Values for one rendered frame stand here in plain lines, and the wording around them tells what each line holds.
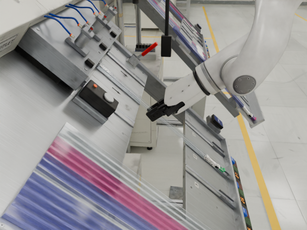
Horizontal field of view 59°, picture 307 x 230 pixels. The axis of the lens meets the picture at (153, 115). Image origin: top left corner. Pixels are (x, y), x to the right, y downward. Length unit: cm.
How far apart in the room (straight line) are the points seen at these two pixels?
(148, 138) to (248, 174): 74
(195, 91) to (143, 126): 131
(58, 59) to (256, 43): 38
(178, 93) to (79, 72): 25
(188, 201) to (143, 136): 139
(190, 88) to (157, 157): 143
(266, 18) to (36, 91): 46
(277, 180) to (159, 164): 80
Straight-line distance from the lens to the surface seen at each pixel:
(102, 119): 57
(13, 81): 53
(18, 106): 49
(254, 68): 59
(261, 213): 182
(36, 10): 58
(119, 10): 163
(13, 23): 50
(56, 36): 59
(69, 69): 56
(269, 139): 243
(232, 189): 87
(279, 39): 60
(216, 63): 67
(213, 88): 68
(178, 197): 178
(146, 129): 197
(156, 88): 93
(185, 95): 67
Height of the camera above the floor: 134
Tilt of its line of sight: 32 degrees down
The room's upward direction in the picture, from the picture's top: straight up
